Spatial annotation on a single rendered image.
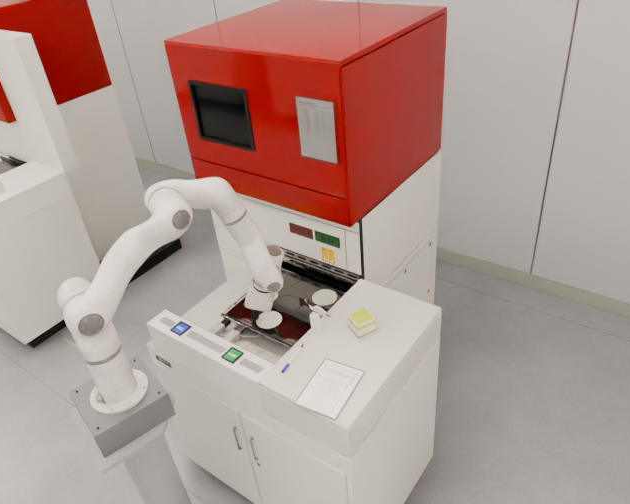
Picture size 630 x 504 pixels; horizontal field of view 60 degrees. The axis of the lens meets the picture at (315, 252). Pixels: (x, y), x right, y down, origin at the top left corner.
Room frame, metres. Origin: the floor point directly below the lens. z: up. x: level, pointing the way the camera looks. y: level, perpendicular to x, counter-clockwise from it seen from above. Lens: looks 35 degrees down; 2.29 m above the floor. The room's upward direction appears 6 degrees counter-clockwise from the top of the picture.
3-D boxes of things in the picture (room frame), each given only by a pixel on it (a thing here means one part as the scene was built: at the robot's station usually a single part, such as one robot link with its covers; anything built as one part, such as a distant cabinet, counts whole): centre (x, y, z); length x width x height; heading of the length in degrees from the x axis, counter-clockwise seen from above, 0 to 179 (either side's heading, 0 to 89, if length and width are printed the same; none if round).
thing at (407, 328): (1.35, -0.10, 0.89); 0.62 x 0.35 x 0.14; 141
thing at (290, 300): (1.67, 0.13, 0.90); 0.34 x 0.34 x 0.01; 51
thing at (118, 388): (1.28, 0.70, 1.02); 0.19 x 0.19 x 0.18
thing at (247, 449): (1.54, 0.14, 0.41); 0.97 x 0.64 x 0.82; 51
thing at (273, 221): (1.96, 0.14, 1.02); 0.82 x 0.03 x 0.40; 51
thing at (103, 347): (1.31, 0.72, 1.23); 0.19 x 0.12 x 0.24; 30
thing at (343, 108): (2.20, -0.06, 1.52); 0.81 x 0.75 x 0.59; 51
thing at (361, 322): (1.40, -0.13, 1.00); 0.07 x 0.07 x 0.07; 24
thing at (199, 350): (1.43, 0.41, 0.89); 0.55 x 0.09 x 0.14; 51
